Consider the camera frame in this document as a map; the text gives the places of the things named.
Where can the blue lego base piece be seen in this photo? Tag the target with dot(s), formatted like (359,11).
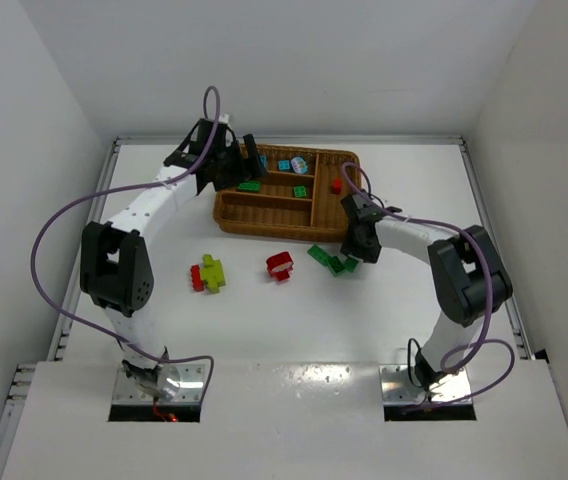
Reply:
(284,165)

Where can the long green lego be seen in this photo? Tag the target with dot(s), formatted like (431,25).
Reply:
(249,186)

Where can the metal base plate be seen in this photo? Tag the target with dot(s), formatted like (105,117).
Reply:
(175,385)
(398,391)

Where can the small red lego brick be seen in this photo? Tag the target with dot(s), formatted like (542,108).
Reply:
(336,186)

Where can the lime green lego piece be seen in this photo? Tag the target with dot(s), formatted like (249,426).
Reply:
(212,274)

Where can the red lego arch piece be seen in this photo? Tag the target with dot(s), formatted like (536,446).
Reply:
(280,266)

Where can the green lego plate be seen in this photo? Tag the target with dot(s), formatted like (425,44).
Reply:
(319,254)

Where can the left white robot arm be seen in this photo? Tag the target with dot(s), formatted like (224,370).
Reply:
(115,266)

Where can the green square lego brick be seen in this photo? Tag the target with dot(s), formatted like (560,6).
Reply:
(351,264)

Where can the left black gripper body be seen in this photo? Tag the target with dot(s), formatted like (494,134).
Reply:
(237,166)

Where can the brown wicker divided basket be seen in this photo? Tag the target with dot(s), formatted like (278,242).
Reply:
(275,212)

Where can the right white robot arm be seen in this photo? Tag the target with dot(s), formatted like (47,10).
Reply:
(469,278)

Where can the small green square lego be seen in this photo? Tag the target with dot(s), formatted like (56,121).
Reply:
(300,192)

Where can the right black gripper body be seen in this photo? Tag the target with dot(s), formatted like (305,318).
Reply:
(364,242)

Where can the blue monster face lego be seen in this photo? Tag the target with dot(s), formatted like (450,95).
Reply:
(299,165)

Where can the green upturned lego brick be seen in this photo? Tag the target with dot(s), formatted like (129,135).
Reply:
(336,266)

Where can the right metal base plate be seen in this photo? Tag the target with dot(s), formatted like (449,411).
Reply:
(398,391)

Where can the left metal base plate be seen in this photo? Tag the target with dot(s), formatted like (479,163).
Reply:
(175,385)

